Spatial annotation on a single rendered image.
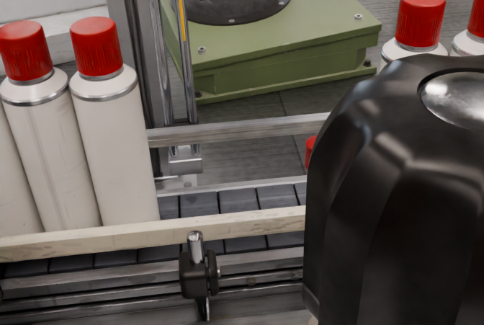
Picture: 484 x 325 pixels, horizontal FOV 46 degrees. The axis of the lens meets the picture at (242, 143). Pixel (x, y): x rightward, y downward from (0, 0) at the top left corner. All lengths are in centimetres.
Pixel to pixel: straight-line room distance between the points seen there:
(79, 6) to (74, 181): 69
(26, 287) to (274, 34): 48
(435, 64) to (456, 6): 97
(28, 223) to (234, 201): 19
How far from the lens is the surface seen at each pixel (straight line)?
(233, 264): 50
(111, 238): 50
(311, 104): 79
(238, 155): 70
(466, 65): 16
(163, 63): 53
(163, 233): 49
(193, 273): 44
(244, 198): 56
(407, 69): 16
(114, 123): 44
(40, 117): 45
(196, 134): 51
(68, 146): 47
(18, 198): 51
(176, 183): 66
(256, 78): 80
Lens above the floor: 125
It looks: 36 degrees down
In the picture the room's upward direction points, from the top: 2 degrees counter-clockwise
